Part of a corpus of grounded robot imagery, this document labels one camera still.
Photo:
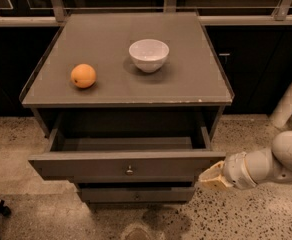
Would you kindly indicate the metal window railing frame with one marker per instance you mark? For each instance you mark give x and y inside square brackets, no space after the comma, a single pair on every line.
[209,12]

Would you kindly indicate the white ceramic bowl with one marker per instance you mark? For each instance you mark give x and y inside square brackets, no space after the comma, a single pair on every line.
[149,55]

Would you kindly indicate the grey lower drawer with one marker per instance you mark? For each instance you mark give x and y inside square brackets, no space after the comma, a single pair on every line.
[145,192]

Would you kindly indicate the orange fruit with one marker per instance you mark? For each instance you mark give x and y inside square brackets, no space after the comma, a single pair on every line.
[83,76]

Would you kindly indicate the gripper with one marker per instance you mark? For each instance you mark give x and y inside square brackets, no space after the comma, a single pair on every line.
[236,169]

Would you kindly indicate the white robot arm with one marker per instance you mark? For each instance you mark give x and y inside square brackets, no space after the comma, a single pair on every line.
[274,164]

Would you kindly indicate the grey drawer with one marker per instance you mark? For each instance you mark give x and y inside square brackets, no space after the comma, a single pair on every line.
[145,192]
[123,160]

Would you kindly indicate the grey drawer cabinet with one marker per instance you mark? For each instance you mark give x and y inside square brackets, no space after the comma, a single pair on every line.
[184,98]

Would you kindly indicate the grey top drawer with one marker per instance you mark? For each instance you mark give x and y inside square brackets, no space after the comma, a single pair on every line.
[123,160]

